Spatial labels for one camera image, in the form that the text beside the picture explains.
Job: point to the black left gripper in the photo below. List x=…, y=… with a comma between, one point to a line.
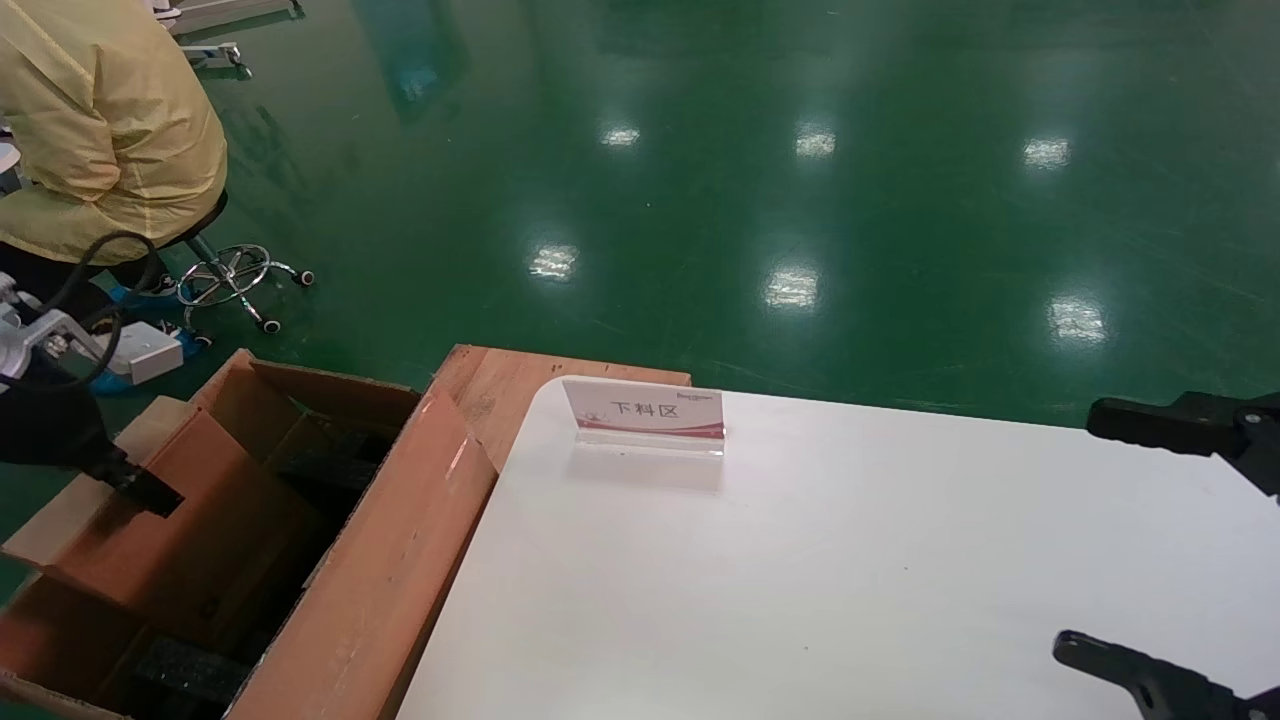
x=50, y=420

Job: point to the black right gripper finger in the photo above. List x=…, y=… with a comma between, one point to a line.
x=1130, y=675
x=1150, y=420

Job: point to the small cardboard box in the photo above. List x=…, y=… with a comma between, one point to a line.
x=220, y=520

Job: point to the large open cardboard box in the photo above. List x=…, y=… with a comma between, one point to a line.
x=400, y=580

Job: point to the blue shoe cover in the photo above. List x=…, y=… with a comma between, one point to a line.
x=140, y=298
x=110, y=385

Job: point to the black foam pad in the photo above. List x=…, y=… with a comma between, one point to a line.
x=190, y=675
x=330, y=470

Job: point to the black stool with chrome base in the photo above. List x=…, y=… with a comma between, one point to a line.
x=232, y=272

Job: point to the brown wooden board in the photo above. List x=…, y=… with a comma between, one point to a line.
x=500, y=390

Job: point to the person in yellow coat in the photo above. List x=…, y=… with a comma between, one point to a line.
x=100, y=120

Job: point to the acrylic sign with red stripe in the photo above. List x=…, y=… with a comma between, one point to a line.
x=650, y=410

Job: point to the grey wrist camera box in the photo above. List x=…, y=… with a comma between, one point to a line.
x=145, y=355

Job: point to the grey metal frame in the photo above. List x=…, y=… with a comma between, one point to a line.
x=210, y=55

